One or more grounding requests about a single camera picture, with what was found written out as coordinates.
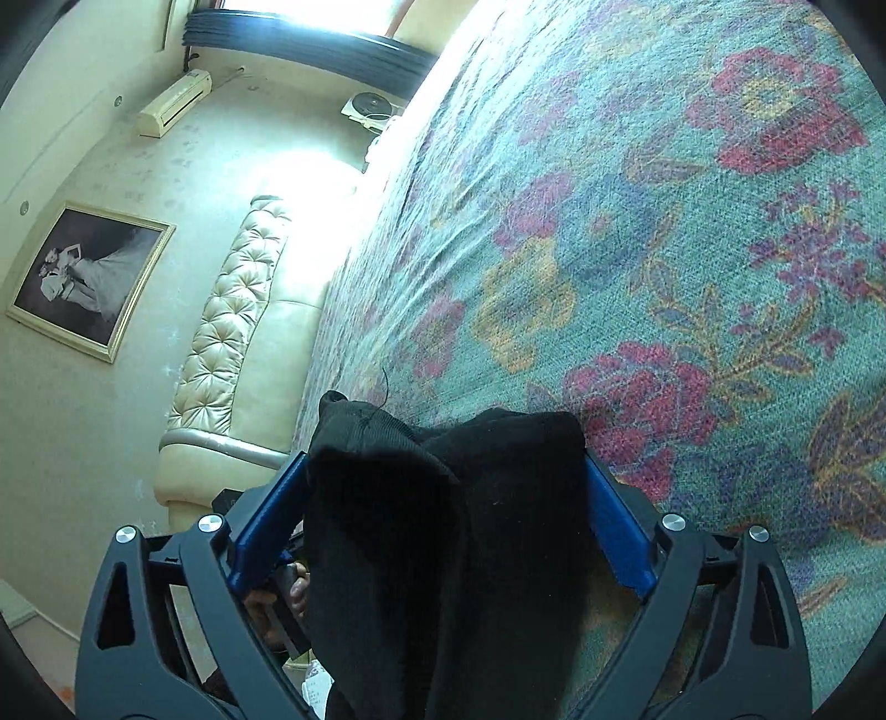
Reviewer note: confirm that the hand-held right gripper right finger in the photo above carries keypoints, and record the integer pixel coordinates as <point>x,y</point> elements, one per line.
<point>623,533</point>

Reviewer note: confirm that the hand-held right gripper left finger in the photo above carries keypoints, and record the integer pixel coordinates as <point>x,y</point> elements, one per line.
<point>266,526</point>

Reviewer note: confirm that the black pants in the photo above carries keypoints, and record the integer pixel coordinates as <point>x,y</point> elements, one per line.
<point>429,554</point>

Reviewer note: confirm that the person's left hand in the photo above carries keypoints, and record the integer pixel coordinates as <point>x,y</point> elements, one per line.
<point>299,588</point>

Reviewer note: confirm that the cream tufted headboard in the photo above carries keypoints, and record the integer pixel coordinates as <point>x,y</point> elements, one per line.
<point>235,346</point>

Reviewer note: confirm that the floral blanket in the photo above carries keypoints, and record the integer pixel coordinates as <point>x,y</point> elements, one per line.
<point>623,208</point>

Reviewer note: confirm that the white fan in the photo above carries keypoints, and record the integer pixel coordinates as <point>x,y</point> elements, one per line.
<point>374,109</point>

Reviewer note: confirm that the dark blue curtain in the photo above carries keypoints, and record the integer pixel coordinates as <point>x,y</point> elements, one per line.
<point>311,41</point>

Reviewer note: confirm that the gold framed wall picture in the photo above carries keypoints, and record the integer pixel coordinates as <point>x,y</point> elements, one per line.
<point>83,277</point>

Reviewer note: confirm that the white wall air conditioner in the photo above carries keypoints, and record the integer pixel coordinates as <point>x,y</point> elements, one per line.
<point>173,104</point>

